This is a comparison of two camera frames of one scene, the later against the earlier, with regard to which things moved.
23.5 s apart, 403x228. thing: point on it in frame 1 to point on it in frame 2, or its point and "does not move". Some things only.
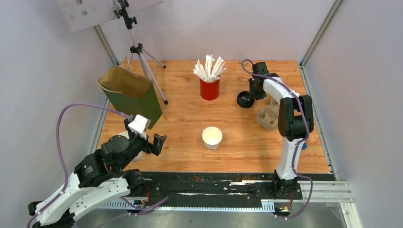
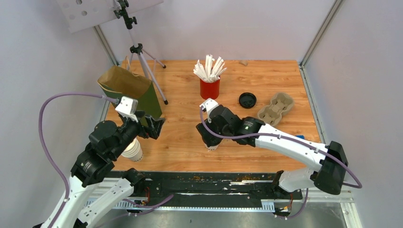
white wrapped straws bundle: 210,73 does not move
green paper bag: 131,93 does not move
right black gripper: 259,95 to 205,137
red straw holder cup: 210,91 does not move
